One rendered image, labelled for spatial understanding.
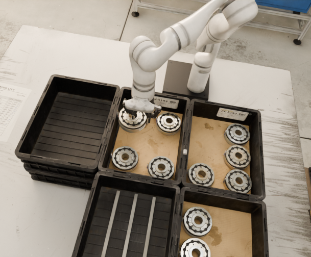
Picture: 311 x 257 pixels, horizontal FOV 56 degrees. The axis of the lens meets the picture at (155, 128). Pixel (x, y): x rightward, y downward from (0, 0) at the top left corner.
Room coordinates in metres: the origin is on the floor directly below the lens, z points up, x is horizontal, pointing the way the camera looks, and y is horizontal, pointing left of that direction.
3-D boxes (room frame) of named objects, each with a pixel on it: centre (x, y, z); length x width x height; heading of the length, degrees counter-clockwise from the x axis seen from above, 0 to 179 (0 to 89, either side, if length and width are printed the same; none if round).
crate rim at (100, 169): (0.61, 0.03, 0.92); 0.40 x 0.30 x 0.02; 179
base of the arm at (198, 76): (1.05, -0.17, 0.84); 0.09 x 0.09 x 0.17; 78
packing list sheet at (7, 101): (0.74, 0.76, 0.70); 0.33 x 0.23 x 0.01; 179
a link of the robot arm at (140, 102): (0.60, 0.06, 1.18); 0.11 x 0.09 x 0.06; 179
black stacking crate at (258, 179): (0.61, -0.27, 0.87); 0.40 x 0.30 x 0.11; 179
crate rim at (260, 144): (0.61, -0.27, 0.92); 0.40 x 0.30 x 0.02; 179
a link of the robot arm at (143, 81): (0.62, 0.06, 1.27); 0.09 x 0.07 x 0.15; 39
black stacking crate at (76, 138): (0.62, 0.33, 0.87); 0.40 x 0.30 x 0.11; 179
